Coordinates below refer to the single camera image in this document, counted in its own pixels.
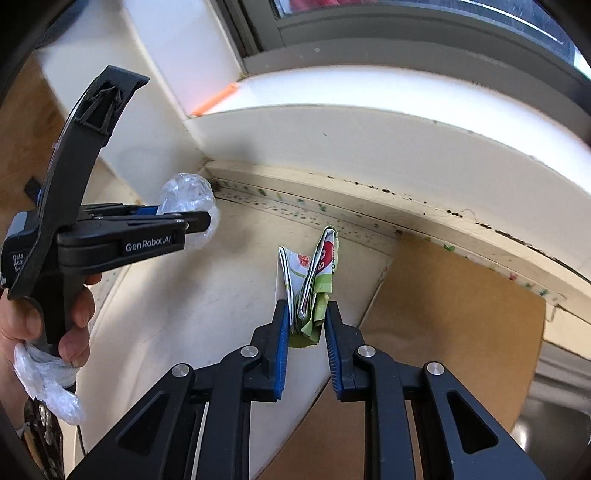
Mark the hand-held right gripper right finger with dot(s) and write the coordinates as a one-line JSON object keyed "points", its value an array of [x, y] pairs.
{"points": [[334, 355]]}

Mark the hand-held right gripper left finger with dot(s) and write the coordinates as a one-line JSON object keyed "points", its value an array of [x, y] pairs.
{"points": [[279, 350]]}

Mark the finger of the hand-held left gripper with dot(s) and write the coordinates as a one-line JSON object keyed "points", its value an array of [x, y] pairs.
{"points": [[194, 221], [147, 211]]}

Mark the clear plastic wrap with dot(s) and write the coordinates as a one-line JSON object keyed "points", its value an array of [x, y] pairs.
{"points": [[184, 194]]}

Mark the green wrapper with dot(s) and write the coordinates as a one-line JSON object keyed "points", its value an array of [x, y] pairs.
{"points": [[318, 277]]}

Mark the white translucent plastic bag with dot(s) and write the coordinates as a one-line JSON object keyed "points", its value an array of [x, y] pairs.
{"points": [[51, 392]]}

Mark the person's left forearm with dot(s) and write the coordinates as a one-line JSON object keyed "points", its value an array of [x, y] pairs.
{"points": [[7, 383]]}

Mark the person's left hand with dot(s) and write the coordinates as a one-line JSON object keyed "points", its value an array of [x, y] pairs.
{"points": [[21, 323]]}

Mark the black cutting board holder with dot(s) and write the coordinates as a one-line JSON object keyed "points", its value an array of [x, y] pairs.
{"points": [[32, 189]]}

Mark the wooden cutting board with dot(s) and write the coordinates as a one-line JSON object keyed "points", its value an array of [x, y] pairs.
{"points": [[23, 152]]}

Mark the brown cardboard sheet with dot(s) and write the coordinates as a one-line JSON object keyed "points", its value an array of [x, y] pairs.
{"points": [[438, 300]]}

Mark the small orange stick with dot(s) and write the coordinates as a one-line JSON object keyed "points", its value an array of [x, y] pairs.
{"points": [[214, 99]]}

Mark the steel kitchen sink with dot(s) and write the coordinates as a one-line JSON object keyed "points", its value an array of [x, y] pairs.
{"points": [[554, 415]]}

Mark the red cloth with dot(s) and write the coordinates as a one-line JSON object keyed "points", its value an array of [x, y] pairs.
{"points": [[323, 3]]}

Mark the grey window frame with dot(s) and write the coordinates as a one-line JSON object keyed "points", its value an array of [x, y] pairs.
{"points": [[415, 37]]}

